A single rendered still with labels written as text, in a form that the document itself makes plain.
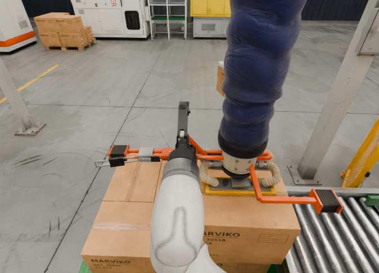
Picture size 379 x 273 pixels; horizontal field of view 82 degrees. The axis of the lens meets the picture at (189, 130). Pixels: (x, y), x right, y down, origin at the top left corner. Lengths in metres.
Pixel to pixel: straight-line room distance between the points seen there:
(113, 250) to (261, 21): 1.49
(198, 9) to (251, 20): 7.43
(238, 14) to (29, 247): 2.45
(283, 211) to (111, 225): 1.13
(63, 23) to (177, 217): 7.48
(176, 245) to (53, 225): 2.28
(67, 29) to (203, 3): 4.17
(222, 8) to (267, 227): 7.47
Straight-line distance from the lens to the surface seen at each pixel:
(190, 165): 0.50
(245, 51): 0.76
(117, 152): 1.13
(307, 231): 1.82
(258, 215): 1.28
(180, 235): 0.41
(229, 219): 1.23
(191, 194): 0.44
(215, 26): 8.29
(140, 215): 1.73
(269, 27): 0.74
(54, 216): 2.70
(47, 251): 2.50
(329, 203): 1.02
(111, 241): 1.68
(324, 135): 2.53
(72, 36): 7.69
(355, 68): 2.26
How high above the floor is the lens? 1.98
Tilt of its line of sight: 36 degrees down
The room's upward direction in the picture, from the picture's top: straight up
